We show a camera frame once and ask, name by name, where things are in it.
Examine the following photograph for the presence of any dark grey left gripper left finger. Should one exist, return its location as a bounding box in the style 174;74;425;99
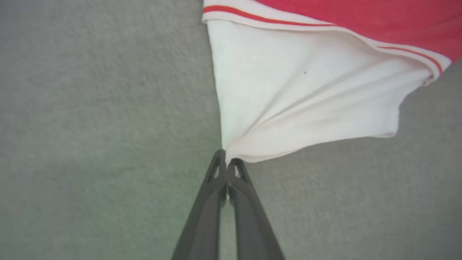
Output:
171;149;228;260

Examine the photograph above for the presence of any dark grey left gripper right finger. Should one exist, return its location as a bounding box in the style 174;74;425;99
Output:
227;158;286;260

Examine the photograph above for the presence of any red and white garment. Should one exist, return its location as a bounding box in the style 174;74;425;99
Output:
202;0;462;164

